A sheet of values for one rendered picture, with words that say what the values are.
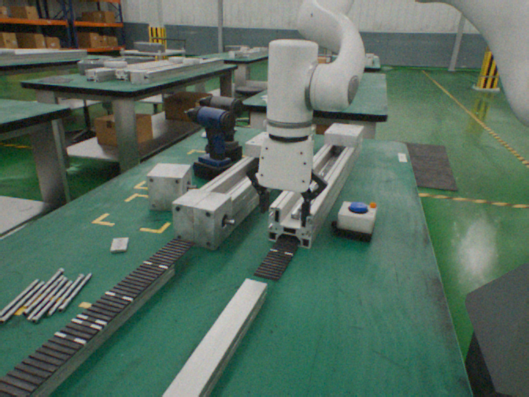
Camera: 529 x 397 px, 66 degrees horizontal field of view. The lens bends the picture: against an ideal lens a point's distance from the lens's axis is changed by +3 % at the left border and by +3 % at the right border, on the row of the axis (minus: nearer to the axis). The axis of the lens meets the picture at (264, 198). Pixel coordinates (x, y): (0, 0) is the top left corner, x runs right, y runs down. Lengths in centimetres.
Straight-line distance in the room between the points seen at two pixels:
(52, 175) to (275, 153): 200
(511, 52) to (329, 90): 37
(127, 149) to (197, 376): 279
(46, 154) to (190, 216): 179
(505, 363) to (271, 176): 45
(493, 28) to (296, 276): 58
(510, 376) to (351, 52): 51
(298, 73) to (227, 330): 42
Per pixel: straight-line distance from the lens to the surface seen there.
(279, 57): 70
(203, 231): 86
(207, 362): 58
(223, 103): 141
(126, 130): 322
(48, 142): 254
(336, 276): 81
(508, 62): 90
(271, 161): 75
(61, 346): 65
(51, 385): 64
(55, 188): 263
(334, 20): 76
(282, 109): 70
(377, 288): 80
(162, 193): 105
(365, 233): 94
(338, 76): 68
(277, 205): 88
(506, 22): 89
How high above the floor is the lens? 122
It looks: 23 degrees down
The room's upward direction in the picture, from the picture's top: 2 degrees clockwise
